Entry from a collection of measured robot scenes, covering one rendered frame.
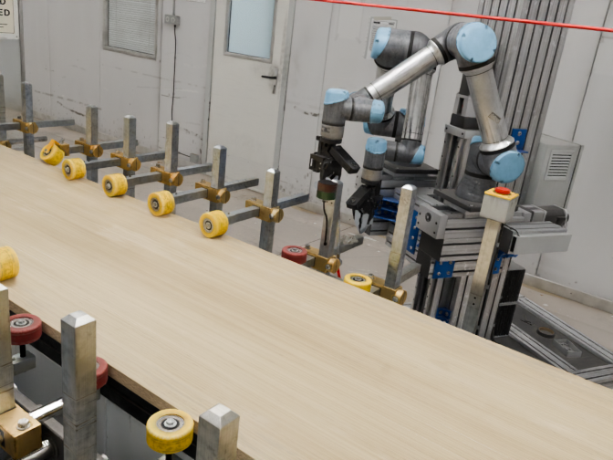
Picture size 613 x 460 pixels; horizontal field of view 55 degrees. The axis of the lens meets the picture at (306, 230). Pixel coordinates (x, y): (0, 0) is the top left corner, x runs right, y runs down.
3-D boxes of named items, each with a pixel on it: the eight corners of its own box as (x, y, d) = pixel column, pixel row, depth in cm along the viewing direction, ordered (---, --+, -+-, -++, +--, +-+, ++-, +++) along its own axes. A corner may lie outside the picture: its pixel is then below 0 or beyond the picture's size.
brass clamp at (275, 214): (254, 210, 212) (255, 197, 210) (284, 221, 205) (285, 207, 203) (243, 214, 207) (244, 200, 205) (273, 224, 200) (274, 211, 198)
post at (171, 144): (168, 237, 241) (173, 120, 225) (174, 239, 239) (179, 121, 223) (161, 239, 238) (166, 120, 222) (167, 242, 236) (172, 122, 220)
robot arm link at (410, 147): (441, 38, 225) (420, 166, 230) (413, 35, 226) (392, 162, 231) (446, 30, 214) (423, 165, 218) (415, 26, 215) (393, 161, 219)
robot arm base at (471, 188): (478, 191, 229) (483, 166, 226) (504, 203, 217) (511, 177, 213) (446, 191, 223) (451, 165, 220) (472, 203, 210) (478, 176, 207)
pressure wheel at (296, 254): (288, 274, 194) (292, 241, 190) (308, 282, 189) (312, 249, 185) (273, 280, 187) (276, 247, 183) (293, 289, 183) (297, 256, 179)
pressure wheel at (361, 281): (336, 306, 176) (341, 271, 172) (361, 306, 178) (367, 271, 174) (343, 319, 169) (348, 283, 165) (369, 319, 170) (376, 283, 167)
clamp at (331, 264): (306, 258, 202) (307, 245, 200) (338, 271, 195) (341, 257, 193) (296, 262, 197) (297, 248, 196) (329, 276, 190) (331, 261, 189)
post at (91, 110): (93, 210, 268) (92, 104, 252) (98, 213, 266) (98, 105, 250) (86, 212, 265) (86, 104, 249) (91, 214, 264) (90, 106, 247)
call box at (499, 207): (487, 214, 162) (493, 186, 159) (512, 221, 158) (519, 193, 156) (478, 219, 157) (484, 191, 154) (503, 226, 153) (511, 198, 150)
